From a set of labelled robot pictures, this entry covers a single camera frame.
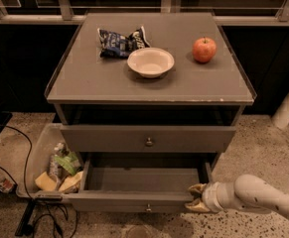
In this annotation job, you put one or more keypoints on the white bowl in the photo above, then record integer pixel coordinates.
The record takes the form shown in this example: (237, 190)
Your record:
(150, 62)

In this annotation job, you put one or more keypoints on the red apple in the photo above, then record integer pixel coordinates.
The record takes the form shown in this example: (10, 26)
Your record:
(204, 49)

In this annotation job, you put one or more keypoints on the clear plastic bin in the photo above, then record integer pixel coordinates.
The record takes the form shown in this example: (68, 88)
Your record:
(39, 162)

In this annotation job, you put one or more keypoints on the yellow sponge left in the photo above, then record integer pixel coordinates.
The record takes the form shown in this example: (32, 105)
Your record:
(44, 182)

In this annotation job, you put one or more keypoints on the grey top drawer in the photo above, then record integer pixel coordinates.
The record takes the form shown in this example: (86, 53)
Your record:
(147, 138)

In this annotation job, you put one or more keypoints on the grey drawer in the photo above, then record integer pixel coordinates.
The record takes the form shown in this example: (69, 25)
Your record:
(149, 183)
(147, 138)

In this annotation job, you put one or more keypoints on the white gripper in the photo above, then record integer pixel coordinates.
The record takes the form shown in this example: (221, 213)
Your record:
(211, 196)

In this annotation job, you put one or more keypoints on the green snack packet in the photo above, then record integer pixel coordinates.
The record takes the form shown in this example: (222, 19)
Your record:
(69, 162)

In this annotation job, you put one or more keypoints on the yellow sponge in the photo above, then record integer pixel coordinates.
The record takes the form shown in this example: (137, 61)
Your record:
(44, 182)
(71, 183)

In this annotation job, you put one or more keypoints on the blue chip bag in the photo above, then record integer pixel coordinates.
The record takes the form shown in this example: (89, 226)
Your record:
(114, 45)

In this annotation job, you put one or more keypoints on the metal window railing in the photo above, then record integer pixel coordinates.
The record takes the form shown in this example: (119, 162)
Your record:
(64, 4)

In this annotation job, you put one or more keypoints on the grey drawer cabinet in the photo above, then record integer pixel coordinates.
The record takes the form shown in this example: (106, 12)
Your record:
(91, 90)

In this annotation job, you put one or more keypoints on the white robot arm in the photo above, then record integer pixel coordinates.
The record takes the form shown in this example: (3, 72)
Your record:
(247, 193)

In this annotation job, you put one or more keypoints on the yellow sponge right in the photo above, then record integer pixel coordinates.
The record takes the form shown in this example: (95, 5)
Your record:
(71, 183)

